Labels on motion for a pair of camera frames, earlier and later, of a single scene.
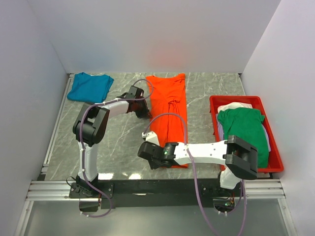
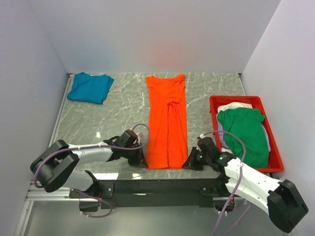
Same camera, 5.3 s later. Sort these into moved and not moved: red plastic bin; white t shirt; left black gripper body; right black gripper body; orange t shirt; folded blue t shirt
Moved: left black gripper body; right black gripper body
Not moved: red plastic bin; orange t shirt; folded blue t shirt; white t shirt
